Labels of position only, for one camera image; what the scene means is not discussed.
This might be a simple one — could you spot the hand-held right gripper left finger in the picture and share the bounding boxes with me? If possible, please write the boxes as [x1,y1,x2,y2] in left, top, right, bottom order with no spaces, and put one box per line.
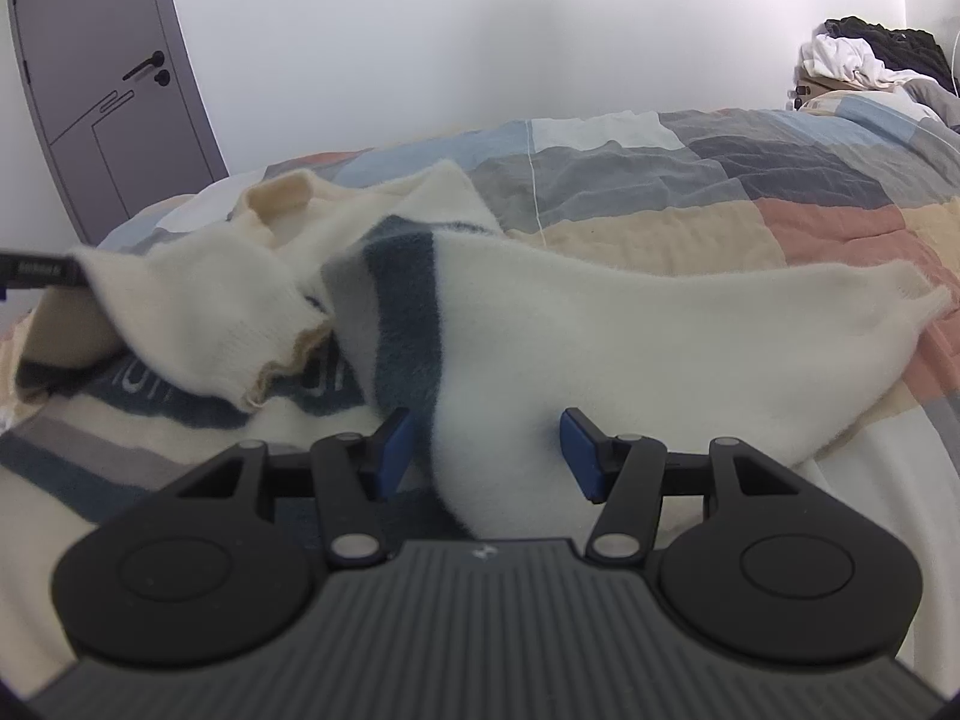
[154,406,416,569]

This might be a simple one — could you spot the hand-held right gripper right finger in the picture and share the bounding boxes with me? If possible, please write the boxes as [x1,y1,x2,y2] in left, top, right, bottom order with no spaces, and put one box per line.
[559,406,820,565]

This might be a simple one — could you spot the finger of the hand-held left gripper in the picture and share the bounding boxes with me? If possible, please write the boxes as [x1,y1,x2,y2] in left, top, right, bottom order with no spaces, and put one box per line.
[0,250,91,299]

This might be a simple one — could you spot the cream striped sweater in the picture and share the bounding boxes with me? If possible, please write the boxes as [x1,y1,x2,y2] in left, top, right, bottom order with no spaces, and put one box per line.
[0,160,952,700]

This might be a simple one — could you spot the grey door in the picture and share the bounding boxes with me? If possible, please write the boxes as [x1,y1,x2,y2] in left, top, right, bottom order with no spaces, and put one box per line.
[4,0,230,245]

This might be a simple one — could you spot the patchwork quilt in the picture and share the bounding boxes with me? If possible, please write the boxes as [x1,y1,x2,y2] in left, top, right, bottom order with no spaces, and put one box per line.
[0,109,960,691]

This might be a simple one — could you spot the cardboard box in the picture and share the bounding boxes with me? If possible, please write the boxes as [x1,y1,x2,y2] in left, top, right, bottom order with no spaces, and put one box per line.
[790,69,857,104]

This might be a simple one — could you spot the cream pillow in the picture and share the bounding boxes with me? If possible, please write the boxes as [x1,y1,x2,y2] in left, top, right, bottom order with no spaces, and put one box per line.
[798,88,947,125]

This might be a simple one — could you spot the white garment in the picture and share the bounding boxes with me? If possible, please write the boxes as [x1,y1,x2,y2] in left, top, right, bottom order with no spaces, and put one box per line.
[798,30,938,88]

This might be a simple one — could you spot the grey garment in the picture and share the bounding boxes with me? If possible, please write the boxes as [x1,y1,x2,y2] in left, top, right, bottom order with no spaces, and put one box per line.
[898,78,960,130]

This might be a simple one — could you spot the black garment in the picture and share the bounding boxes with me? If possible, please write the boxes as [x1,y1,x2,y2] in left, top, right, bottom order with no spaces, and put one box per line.
[821,15,950,102]

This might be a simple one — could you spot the black door handle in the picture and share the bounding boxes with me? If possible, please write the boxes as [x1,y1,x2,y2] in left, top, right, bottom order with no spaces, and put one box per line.
[122,51,167,83]

